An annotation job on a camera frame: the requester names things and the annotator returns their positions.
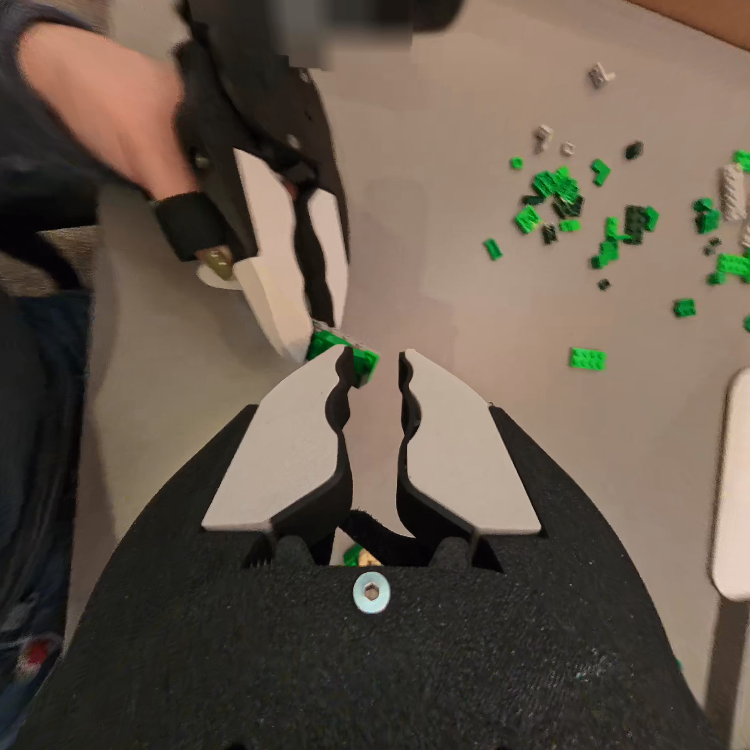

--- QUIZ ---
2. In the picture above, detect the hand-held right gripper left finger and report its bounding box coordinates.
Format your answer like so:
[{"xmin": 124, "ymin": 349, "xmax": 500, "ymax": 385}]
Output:
[{"xmin": 201, "ymin": 345, "xmax": 355, "ymax": 552}]

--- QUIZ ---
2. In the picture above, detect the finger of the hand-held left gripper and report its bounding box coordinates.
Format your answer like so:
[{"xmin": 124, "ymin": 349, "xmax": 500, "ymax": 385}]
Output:
[
  {"xmin": 296, "ymin": 186, "xmax": 351, "ymax": 330},
  {"xmin": 233, "ymin": 148, "xmax": 315, "ymax": 362}
]

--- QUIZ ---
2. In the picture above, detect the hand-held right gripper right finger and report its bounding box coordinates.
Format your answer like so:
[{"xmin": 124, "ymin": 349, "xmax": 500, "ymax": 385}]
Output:
[{"xmin": 396, "ymin": 350, "xmax": 543, "ymax": 554}]

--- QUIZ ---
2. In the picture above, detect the green zigzag brick assembly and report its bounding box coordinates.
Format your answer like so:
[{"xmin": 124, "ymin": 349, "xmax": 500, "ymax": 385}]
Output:
[{"xmin": 305, "ymin": 330, "xmax": 380, "ymax": 389}]

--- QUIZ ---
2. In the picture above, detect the pile of green bricks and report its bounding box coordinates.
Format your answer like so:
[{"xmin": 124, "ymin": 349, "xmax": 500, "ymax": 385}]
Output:
[{"xmin": 482, "ymin": 141, "xmax": 750, "ymax": 373}]

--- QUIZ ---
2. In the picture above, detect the person's left forearm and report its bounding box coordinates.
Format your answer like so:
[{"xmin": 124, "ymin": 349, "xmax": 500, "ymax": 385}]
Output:
[{"xmin": 0, "ymin": 0, "xmax": 112, "ymax": 200}]

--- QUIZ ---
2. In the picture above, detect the grey desk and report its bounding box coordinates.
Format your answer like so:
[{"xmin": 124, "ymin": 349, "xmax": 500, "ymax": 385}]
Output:
[{"xmin": 64, "ymin": 0, "xmax": 750, "ymax": 750}]

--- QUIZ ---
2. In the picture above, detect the person's left hand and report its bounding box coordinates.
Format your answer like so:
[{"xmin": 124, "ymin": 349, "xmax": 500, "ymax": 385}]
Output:
[{"xmin": 18, "ymin": 23, "xmax": 203, "ymax": 203}]

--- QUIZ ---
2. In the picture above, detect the person's jeans leg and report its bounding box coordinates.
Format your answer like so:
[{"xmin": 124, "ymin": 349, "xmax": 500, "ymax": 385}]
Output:
[{"xmin": 0, "ymin": 287, "xmax": 95, "ymax": 750}]

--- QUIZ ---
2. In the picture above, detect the white booklet stand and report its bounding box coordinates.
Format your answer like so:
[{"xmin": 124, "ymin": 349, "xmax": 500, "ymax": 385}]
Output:
[{"xmin": 711, "ymin": 368, "xmax": 750, "ymax": 601}]

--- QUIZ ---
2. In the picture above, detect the long white studded beam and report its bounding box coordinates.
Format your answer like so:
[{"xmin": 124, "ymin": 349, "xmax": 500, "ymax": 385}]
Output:
[{"xmin": 721, "ymin": 163, "xmax": 750, "ymax": 222}]

